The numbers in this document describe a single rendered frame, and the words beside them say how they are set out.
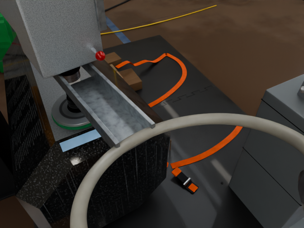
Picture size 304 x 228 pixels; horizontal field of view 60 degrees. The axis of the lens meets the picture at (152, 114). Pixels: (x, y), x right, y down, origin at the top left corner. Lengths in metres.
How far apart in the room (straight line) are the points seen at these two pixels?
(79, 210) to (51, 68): 0.49
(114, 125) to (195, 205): 1.15
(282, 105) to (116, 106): 0.75
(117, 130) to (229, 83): 2.08
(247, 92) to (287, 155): 1.36
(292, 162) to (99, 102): 0.93
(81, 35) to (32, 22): 0.15
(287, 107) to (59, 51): 0.93
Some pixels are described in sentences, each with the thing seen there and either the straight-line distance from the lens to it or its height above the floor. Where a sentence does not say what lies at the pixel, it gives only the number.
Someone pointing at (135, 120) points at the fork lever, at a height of 1.06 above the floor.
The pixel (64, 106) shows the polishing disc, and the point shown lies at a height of 0.86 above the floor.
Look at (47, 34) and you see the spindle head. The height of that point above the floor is 1.25.
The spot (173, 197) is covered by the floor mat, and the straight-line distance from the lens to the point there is 1.81.
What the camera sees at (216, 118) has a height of 1.13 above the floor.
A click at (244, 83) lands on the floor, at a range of 2.76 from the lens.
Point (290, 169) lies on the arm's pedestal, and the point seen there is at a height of 0.56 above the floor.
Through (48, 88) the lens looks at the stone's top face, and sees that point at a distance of 1.38.
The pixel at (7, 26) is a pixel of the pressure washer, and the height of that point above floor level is 0.44.
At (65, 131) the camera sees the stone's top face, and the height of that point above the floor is 0.80.
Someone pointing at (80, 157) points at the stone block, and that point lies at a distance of 1.12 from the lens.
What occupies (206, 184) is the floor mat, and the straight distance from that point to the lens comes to 1.89.
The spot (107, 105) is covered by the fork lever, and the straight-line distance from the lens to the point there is 0.83.
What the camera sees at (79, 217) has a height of 1.15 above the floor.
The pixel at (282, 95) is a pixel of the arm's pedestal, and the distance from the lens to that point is 1.30.
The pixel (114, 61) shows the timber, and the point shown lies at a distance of 2.79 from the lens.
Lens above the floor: 1.61
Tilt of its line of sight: 45 degrees down
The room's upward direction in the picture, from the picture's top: straight up
